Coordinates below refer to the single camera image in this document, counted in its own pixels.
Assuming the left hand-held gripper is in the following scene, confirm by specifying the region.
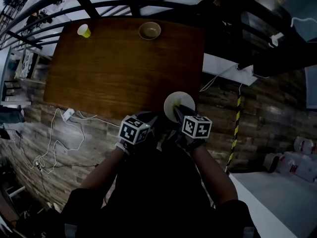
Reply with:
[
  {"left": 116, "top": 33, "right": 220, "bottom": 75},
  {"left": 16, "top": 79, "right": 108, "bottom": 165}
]
[{"left": 118, "top": 111, "right": 159, "bottom": 146}]

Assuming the person's right forearm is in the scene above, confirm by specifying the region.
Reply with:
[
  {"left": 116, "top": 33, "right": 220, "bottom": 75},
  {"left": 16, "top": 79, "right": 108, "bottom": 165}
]
[{"left": 190, "top": 142, "right": 239, "bottom": 206}]

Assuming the yellow black hazard strip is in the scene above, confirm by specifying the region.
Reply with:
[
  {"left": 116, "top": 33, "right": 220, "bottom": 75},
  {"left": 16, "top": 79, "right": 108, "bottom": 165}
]
[{"left": 224, "top": 95, "right": 242, "bottom": 174}]

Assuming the white desk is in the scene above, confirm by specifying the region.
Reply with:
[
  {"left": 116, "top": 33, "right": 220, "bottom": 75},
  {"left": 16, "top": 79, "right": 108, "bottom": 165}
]
[{"left": 0, "top": 46, "right": 13, "bottom": 104}]

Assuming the beige bowl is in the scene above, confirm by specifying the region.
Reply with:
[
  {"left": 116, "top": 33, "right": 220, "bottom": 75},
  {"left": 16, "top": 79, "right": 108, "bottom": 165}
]
[{"left": 138, "top": 21, "right": 162, "bottom": 41}]

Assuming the yellow paper cup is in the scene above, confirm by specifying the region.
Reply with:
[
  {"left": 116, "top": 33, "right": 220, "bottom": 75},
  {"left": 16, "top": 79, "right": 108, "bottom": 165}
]
[{"left": 76, "top": 23, "right": 92, "bottom": 39}]

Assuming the glass board panel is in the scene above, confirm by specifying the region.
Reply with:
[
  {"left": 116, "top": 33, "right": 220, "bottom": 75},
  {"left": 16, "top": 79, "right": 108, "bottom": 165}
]
[{"left": 279, "top": 0, "right": 317, "bottom": 109}]

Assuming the brown wooden table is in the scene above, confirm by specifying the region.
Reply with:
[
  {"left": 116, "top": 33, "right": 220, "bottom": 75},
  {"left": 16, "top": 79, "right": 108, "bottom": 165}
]
[{"left": 43, "top": 17, "right": 206, "bottom": 120}]

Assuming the person's left forearm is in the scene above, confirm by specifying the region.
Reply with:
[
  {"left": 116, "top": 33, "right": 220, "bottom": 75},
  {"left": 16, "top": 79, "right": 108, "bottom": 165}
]
[{"left": 81, "top": 144, "right": 127, "bottom": 196}]

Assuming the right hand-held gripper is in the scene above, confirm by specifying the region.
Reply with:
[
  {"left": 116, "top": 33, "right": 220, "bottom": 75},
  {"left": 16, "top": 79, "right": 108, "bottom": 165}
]
[{"left": 173, "top": 104, "right": 213, "bottom": 147}]

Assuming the white round plate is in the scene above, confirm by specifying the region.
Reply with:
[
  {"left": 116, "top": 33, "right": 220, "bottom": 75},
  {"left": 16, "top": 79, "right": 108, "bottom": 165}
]
[{"left": 163, "top": 91, "right": 196, "bottom": 122}]

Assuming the large white bag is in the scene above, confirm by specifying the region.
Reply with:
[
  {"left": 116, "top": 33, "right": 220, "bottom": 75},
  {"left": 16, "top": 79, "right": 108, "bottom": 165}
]
[{"left": 276, "top": 151, "right": 317, "bottom": 183}]

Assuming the person's dark clothing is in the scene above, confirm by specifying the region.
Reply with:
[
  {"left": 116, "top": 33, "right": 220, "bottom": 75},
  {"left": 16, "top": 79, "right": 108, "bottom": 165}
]
[{"left": 14, "top": 142, "right": 261, "bottom": 238}]

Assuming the white camera cable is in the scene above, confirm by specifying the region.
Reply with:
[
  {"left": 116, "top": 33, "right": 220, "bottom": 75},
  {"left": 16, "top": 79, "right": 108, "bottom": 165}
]
[{"left": 290, "top": 17, "right": 317, "bottom": 32}]

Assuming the white power strip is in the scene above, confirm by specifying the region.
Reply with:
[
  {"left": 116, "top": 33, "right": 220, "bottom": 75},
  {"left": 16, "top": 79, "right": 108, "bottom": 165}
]
[{"left": 61, "top": 108, "right": 76, "bottom": 121}]

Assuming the light wooden frame chair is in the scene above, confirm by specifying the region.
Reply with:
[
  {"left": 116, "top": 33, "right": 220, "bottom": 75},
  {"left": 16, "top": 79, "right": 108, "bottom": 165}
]
[{"left": 14, "top": 46, "right": 53, "bottom": 84}]

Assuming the looped white cable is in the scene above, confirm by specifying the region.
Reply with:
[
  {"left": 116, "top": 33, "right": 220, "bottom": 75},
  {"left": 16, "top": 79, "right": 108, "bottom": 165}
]
[{"left": 33, "top": 108, "right": 86, "bottom": 175}]

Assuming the white security camera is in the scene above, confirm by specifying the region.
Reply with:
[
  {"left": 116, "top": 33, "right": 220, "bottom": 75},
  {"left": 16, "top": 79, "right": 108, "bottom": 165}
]
[{"left": 269, "top": 32, "right": 285, "bottom": 49}]

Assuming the white railing base ledge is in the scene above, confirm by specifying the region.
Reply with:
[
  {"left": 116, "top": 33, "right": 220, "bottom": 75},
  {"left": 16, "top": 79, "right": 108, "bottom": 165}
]
[{"left": 202, "top": 53, "right": 259, "bottom": 87}]

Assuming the small white bag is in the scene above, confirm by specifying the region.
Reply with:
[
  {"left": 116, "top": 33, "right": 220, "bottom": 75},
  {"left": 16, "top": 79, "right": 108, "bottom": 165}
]
[{"left": 293, "top": 136, "right": 317, "bottom": 155}]

